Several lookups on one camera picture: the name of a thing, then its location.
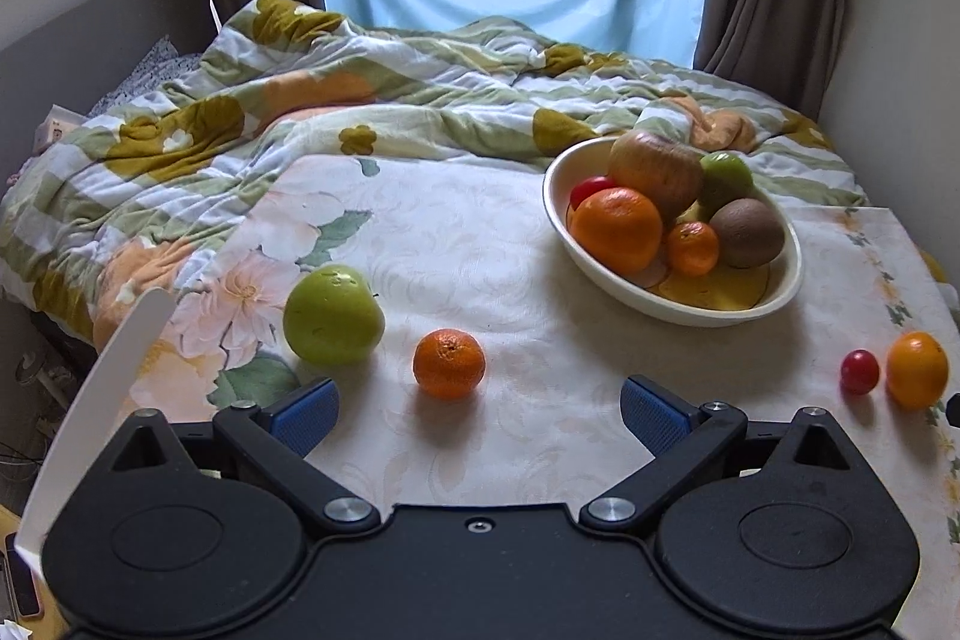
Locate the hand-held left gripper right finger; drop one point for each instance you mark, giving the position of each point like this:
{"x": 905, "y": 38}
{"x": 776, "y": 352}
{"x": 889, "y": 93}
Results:
{"x": 652, "y": 413}

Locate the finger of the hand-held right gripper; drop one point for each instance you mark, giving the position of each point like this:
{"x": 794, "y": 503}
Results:
{"x": 955, "y": 409}

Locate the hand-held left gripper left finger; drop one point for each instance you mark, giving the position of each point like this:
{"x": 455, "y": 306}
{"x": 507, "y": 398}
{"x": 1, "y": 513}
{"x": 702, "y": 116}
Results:
{"x": 304, "y": 416}

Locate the medium orange tangerine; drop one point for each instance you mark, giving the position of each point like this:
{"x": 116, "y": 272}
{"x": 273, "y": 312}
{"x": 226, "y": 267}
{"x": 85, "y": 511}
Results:
{"x": 691, "y": 248}
{"x": 916, "y": 370}

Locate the small green apple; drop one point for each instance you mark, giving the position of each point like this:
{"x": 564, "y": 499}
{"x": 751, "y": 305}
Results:
{"x": 330, "y": 317}

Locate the red cherry tomato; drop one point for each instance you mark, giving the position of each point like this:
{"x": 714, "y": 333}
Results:
{"x": 589, "y": 190}
{"x": 859, "y": 372}

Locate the cream bowl with bear print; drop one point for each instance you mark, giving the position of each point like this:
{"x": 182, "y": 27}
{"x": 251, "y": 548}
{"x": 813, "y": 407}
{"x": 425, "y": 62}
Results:
{"x": 720, "y": 316}

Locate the small tangerine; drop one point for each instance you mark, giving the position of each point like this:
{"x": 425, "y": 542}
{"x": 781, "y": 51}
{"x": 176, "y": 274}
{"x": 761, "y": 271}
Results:
{"x": 448, "y": 364}

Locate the large orange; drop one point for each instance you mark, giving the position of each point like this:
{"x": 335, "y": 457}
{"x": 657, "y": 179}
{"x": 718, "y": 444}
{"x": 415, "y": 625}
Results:
{"x": 615, "y": 233}

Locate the brown kiwi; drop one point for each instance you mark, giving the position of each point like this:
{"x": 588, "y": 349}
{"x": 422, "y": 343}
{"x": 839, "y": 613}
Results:
{"x": 746, "y": 233}

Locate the large yellow apple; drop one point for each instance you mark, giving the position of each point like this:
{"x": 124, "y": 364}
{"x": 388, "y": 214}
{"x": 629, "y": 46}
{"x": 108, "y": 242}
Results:
{"x": 652, "y": 171}

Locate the floral white tablecloth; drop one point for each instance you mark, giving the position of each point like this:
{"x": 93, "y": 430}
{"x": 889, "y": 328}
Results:
{"x": 465, "y": 250}

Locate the wooden side table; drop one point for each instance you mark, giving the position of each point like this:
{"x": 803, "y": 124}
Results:
{"x": 15, "y": 527}

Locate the smartphone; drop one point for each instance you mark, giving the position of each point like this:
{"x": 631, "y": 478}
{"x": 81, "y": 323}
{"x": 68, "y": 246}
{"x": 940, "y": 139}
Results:
{"x": 22, "y": 576}

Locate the green yellow floral blanket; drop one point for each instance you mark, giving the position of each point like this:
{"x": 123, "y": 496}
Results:
{"x": 300, "y": 85}

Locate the crumpled white tissue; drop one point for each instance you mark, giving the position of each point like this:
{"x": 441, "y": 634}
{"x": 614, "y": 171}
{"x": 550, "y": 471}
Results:
{"x": 13, "y": 632}

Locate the blue patterned pillow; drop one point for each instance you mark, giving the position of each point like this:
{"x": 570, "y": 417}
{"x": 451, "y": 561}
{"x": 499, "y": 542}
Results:
{"x": 146, "y": 74}

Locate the small white box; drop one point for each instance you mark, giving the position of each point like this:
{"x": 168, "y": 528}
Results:
{"x": 56, "y": 126}

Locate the grey headboard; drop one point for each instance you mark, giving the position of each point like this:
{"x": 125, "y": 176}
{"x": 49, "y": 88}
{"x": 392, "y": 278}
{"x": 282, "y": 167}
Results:
{"x": 90, "y": 25}

